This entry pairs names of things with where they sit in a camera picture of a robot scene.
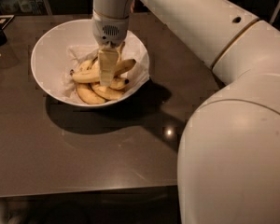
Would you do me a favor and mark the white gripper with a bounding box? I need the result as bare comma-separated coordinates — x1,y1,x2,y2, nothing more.
92,11,129,86

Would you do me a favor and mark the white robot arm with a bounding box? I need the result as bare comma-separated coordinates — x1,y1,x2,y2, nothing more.
93,0,280,224

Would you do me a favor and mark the white bowl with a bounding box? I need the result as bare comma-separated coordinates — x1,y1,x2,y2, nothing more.
30,19,150,108

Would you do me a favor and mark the white paper liner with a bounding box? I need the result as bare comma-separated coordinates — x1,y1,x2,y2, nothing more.
62,32,149,107

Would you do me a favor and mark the white plastic jug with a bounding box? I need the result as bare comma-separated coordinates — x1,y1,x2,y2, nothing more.
0,0,19,14
18,0,33,13

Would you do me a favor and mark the white plastic jug left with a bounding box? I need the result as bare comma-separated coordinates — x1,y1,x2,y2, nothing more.
0,0,19,14

